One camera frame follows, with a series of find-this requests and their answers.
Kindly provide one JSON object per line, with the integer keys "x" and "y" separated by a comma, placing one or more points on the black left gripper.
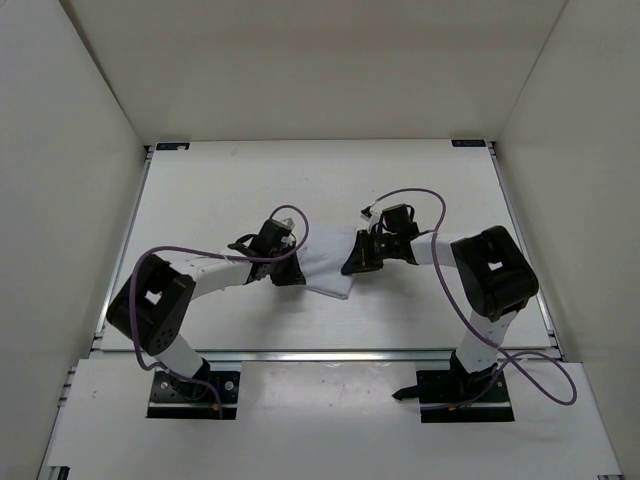
{"x": 293, "y": 276}

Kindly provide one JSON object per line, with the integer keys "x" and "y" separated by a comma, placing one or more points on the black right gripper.
{"x": 361, "y": 259}

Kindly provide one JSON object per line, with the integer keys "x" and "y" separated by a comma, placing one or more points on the white skirt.
{"x": 322, "y": 257}

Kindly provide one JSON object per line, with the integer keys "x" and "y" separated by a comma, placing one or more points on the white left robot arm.
{"x": 152, "y": 304}

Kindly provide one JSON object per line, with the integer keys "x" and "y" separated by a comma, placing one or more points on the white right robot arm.
{"x": 496, "y": 278}

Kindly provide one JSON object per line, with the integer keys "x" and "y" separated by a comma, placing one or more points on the right blue corner label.
{"x": 468, "y": 143}

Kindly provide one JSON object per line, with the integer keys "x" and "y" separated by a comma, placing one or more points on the blue corner label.
{"x": 172, "y": 146}
{"x": 468, "y": 143}

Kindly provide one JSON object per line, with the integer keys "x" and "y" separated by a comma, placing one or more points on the left blue corner label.
{"x": 172, "y": 146}

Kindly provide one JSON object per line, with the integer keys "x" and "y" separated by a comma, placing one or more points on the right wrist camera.
{"x": 370, "y": 217}

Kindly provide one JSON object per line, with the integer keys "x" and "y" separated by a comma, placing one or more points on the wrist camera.
{"x": 287, "y": 223}
{"x": 370, "y": 217}

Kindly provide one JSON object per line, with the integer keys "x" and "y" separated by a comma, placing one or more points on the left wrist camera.
{"x": 287, "y": 223}

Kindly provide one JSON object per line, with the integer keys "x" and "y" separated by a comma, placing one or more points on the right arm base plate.
{"x": 445, "y": 399}

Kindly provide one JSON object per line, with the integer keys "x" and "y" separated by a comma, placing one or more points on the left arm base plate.
{"x": 171, "y": 398}

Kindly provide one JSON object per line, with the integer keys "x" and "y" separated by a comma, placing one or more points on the aluminium rail across table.
{"x": 327, "y": 356}

